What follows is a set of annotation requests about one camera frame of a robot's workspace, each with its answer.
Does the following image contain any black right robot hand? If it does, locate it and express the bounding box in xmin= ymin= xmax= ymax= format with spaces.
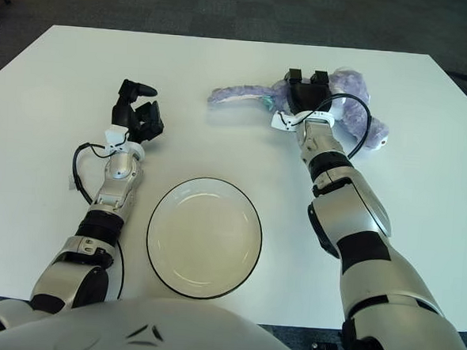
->
xmin=285 ymin=68 xmax=338 ymax=117

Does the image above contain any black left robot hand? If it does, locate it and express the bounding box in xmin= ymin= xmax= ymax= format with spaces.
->
xmin=108 ymin=78 xmax=168 ymax=146

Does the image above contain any purple plush bunny doll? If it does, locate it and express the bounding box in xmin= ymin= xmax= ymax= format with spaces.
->
xmin=204 ymin=58 xmax=393 ymax=154

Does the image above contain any white plate with black rim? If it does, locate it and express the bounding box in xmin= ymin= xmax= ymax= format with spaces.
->
xmin=142 ymin=173 xmax=267 ymax=303

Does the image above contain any grey robot torso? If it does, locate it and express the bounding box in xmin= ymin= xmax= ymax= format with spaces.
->
xmin=0 ymin=287 xmax=317 ymax=350

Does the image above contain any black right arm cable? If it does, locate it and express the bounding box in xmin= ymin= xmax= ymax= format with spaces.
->
xmin=288 ymin=90 xmax=373 ymax=160

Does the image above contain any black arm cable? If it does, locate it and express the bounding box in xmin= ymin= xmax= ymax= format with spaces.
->
xmin=63 ymin=141 xmax=133 ymax=300
xmin=288 ymin=90 xmax=373 ymax=160

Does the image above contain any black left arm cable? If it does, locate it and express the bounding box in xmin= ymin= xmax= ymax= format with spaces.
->
xmin=63 ymin=141 xmax=133 ymax=300

